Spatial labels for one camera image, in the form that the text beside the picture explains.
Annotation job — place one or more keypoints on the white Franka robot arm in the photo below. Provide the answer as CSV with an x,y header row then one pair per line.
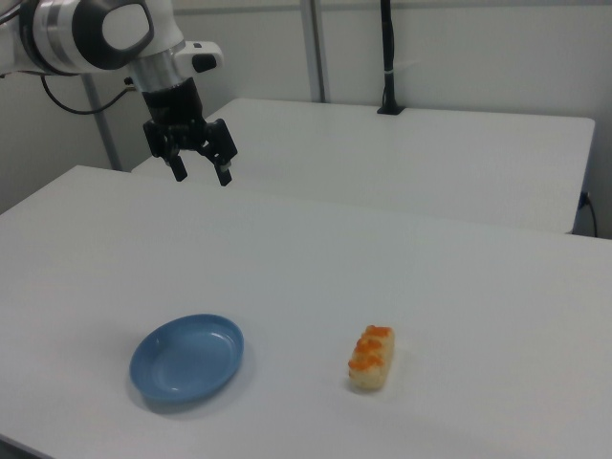
x,y
57,38

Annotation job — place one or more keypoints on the orange glazed bread loaf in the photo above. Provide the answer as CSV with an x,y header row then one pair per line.
x,y
370,363

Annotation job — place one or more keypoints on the grey metal partition post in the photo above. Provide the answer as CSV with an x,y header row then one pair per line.
x,y
102,134
315,48

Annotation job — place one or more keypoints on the white side table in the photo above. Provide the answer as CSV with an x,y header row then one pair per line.
x,y
382,158

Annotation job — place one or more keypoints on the black camera stand pole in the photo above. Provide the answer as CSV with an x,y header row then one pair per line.
x,y
389,91

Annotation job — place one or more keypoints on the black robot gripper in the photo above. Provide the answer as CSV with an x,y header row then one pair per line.
x,y
172,107

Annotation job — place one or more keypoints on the blue round plate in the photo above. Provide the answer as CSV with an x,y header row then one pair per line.
x,y
186,363

